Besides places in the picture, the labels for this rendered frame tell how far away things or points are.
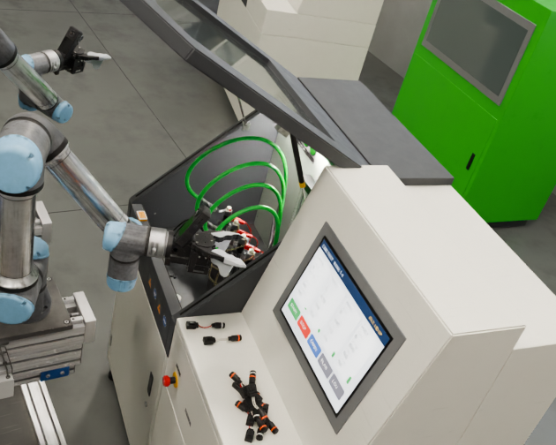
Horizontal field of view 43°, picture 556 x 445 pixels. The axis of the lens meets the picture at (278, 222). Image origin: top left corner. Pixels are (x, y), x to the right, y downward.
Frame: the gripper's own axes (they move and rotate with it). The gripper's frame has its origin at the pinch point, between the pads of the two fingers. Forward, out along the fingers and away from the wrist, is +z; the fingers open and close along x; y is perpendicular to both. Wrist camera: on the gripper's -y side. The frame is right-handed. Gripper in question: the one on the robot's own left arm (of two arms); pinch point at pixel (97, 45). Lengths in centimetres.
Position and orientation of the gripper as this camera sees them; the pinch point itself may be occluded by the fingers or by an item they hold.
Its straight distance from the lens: 276.0
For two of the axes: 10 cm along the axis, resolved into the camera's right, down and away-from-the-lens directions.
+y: -3.4, 7.3, 6.0
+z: 5.6, -3.6, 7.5
